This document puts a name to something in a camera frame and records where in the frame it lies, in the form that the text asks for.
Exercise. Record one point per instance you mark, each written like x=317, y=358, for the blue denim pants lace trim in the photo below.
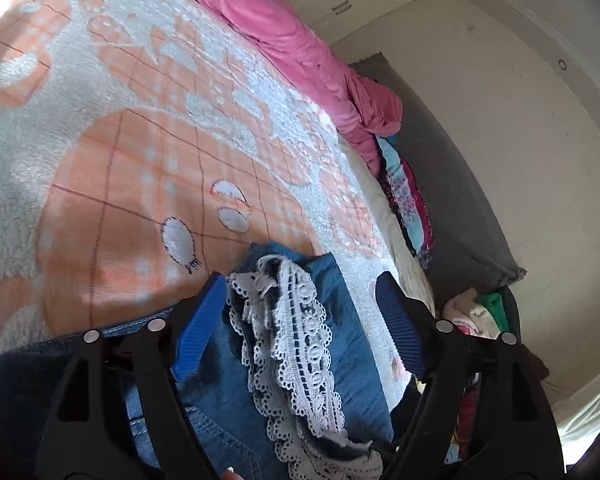
x=300, y=360

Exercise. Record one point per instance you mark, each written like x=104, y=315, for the peach and white fleece blanket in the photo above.
x=130, y=160

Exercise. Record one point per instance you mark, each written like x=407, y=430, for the green garment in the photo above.
x=492, y=310

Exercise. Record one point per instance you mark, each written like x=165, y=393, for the pink duvet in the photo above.
x=290, y=45

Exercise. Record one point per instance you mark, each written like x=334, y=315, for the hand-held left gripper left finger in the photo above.
x=200, y=330

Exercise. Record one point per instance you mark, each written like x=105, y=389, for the beige bed sheet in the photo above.
x=410, y=265

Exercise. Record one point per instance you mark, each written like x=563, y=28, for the grey padded headboard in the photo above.
x=455, y=200

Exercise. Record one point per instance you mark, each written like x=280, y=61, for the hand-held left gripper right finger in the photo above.
x=400, y=325

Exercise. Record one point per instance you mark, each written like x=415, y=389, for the white cloth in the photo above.
x=585, y=405

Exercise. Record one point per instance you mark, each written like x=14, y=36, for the floral patterned cloth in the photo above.
x=405, y=195

